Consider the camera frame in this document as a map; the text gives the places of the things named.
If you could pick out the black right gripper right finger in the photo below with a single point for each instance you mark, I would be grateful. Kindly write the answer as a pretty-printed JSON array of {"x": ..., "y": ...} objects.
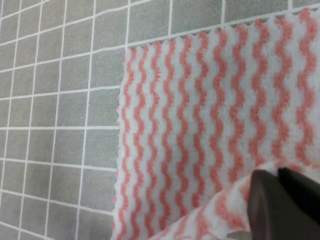
[{"x": 304, "y": 191}]

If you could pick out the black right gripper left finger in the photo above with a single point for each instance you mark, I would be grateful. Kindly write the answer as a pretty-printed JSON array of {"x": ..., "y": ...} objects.
[{"x": 272, "y": 213}]

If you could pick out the pink white wavy striped towel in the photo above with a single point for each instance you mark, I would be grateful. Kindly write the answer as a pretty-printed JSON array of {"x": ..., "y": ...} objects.
[{"x": 198, "y": 114}]

